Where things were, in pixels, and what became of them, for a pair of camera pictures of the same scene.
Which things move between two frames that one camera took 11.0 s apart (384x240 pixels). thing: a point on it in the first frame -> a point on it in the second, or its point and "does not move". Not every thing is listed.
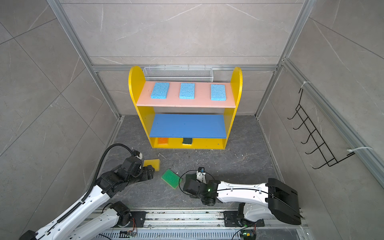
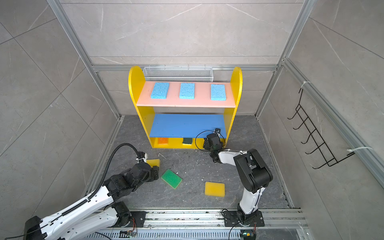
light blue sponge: x=218 y=92 does not move
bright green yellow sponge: x=171 y=178 does not move
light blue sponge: x=160 y=90 does not move
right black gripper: x=191 y=196 -> x=206 y=145
